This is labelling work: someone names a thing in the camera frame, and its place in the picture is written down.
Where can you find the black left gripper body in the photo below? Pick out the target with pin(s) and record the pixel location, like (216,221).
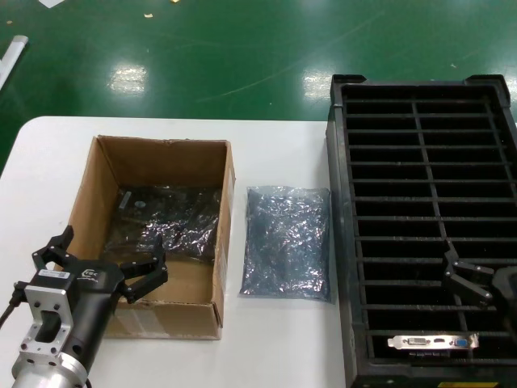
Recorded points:
(93,299)

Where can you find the white plastic pipe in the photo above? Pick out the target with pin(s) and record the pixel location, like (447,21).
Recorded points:
(12,56)

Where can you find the grey translucent antistatic bag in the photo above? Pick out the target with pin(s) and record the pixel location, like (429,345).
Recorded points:
(287,242)
(190,238)

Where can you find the silver left wrist bracket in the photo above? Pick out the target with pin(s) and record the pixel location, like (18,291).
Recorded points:
(44,297)

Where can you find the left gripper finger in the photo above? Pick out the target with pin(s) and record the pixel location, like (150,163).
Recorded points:
(145,277)
(50,252)

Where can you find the graphics card with silver bracket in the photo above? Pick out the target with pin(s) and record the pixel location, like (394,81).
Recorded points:
(420,342)
(161,204)

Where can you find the white paper sheet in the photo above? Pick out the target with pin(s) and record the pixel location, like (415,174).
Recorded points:
(50,3)

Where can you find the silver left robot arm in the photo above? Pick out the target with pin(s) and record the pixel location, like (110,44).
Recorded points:
(48,376)

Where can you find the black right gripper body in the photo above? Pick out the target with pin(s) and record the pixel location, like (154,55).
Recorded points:
(507,291)

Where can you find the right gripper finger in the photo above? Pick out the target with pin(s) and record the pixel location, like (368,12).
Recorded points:
(468,283)

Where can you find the open brown cardboard box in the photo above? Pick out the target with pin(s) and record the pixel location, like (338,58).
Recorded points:
(161,161)

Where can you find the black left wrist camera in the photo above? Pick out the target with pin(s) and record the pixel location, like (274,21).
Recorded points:
(54,275)

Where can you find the black slotted plastic container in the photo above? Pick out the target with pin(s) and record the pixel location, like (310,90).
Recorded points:
(343,242)

